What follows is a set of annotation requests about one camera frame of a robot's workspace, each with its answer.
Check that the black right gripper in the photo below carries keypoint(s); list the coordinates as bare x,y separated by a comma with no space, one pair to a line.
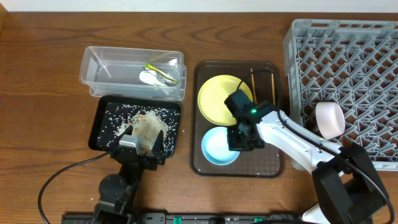
244,145

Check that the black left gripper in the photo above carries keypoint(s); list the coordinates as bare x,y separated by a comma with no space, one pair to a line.
137,156

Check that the rice food leftovers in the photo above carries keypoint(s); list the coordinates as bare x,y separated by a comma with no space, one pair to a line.
146,123

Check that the blue bowl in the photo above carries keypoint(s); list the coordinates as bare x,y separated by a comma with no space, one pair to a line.
215,148

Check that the green snack wrapper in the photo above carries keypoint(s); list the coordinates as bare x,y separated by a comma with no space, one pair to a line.
162,74

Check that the pink bowl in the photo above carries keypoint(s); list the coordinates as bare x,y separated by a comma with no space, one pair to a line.
330,119

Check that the white cup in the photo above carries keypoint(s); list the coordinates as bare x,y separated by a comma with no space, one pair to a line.
299,164

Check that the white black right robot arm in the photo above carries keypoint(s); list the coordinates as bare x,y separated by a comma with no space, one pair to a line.
348,187

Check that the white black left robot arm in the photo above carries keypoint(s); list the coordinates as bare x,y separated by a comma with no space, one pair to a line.
117,191

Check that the black food waste tray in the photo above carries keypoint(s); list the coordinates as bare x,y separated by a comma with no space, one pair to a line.
124,100

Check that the white crumpled paper waste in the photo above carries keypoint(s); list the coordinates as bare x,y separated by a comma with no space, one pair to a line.
152,78

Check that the clear plastic waste bin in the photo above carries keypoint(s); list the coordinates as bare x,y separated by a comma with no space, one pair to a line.
115,71

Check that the grey dishwasher rack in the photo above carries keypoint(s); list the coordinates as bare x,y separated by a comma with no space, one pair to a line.
353,63

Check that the left wooden chopstick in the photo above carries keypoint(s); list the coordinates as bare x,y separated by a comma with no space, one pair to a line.
253,86

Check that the yellow round plate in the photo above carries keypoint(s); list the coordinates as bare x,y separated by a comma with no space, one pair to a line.
211,97

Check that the brown serving tray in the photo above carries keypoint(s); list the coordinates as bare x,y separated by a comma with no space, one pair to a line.
267,162

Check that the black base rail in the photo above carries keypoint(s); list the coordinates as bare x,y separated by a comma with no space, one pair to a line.
163,218

